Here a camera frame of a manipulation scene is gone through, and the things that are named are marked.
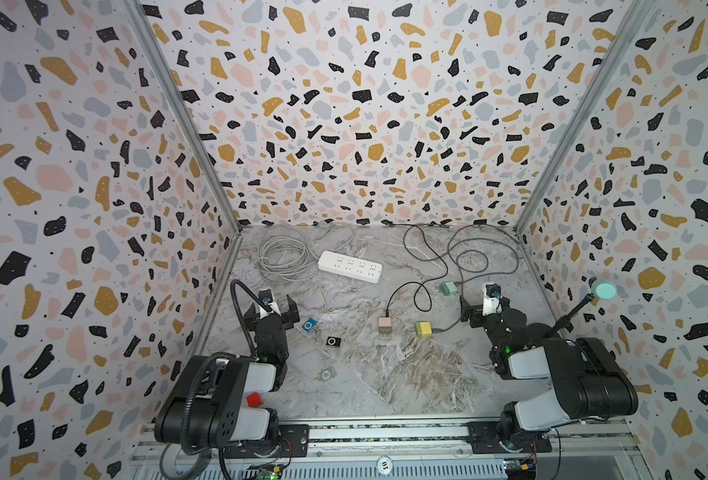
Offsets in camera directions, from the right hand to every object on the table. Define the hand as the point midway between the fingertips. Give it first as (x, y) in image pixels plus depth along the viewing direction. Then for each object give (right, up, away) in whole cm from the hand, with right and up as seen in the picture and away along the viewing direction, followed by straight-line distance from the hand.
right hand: (485, 294), depth 91 cm
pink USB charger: (-30, -10, +3) cm, 32 cm away
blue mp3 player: (-54, -10, +2) cm, 55 cm away
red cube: (-66, -27, -11) cm, 72 cm away
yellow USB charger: (-18, -11, +2) cm, 21 cm away
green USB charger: (-9, +1, +10) cm, 14 cm away
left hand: (-62, -1, -3) cm, 62 cm away
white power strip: (-42, +8, +15) cm, 45 cm away
